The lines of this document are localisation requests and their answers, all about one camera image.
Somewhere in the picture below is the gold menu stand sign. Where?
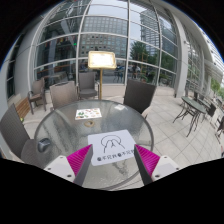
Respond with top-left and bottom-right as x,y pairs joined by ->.
87,50 -> 118,101

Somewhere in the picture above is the brown wicker chair behind table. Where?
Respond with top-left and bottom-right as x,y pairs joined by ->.
50,81 -> 78,110

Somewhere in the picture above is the colourful menu card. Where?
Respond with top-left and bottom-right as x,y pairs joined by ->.
75,108 -> 101,120

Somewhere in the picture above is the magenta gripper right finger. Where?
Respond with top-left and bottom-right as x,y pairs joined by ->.
133,144 -> 183,186

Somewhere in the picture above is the small round table centre cap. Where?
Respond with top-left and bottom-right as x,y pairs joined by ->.
84,121 -> 95,127

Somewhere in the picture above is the brown wicker chair far left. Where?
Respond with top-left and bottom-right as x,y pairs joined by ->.
27,78 -> 46,113

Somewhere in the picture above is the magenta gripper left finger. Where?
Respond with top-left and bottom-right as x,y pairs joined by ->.
44,143 -> 94,187

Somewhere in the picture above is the brown wicker chair back centre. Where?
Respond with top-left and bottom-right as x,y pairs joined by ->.
78,72 -> 99,99

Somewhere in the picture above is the white paper mouse outline sheet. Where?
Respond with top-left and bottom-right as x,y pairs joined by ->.
88,130 -> 135,166

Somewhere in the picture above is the dark outdoor table right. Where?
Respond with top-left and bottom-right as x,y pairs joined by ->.
174,96 -> 206,136

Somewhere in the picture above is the brown wicker chair near left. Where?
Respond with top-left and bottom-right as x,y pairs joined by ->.
0,104 -> 41,167

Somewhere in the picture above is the round glass table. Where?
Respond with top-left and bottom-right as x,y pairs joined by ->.
35,100 -> 154,190

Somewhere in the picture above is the wooden bench left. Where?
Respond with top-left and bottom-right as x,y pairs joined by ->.
15,98 -> 30,118

